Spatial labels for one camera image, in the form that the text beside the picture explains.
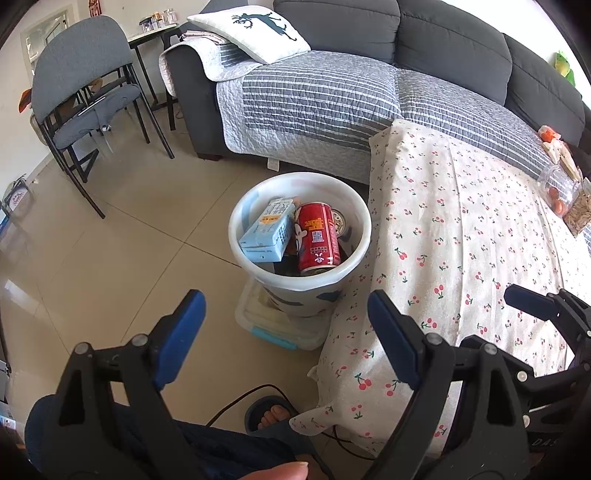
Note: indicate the folded pink cloth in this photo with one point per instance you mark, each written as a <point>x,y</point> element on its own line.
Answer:
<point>198,36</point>

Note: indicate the black side table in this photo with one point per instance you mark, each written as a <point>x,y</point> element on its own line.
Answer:
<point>152,33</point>

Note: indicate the grey padded chair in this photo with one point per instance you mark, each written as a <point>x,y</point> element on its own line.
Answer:
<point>78,60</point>

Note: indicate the beige snack packet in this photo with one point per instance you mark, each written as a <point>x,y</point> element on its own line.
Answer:
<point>561,159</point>

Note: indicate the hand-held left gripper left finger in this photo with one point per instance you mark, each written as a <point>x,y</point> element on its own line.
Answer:
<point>178,341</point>

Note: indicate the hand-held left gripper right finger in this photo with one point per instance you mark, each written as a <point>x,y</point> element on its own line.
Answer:
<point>392,334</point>

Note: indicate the person's left hand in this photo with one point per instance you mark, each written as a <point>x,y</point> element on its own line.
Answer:
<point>277,473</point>

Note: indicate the blue slipper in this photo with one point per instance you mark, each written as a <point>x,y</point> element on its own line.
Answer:
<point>254,408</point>

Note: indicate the light blue milk carton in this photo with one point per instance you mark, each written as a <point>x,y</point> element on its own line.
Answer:
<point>268,230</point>

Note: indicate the clear plastic storage box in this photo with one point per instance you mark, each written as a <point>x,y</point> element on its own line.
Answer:
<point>277,330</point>

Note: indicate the white plastic bin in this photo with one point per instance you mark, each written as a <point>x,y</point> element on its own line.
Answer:
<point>295,300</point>

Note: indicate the clear plastic container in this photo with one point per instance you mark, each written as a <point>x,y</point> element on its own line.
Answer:
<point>554,184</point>

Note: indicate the printed cardboard box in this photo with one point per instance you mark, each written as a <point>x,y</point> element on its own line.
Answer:
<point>17,198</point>

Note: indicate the small glass jar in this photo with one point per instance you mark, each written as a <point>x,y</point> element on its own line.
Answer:
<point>171,16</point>
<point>159,19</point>
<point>147,24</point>

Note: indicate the person's leg in jeans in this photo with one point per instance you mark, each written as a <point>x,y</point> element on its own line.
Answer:
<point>221,443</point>

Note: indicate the orange white snack packet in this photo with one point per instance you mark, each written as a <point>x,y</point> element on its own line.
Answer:
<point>548,134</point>

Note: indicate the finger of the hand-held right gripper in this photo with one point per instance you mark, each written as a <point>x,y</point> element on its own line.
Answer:
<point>526,297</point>
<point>545,383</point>

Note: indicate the green toy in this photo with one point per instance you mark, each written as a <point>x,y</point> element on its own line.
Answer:
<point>565,67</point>

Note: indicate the dark grey sofa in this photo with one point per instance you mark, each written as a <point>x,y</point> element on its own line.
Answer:
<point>452,41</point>

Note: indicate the clear jar of seeds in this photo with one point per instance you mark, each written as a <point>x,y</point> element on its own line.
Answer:
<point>579,212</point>

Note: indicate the white deer print cushion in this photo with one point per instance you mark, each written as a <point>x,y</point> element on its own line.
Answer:
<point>258,32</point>

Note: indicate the red cartoon drink can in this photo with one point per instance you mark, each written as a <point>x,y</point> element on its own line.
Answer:
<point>318,240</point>

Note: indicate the person's foot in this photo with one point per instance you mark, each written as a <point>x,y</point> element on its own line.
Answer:
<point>272,417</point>

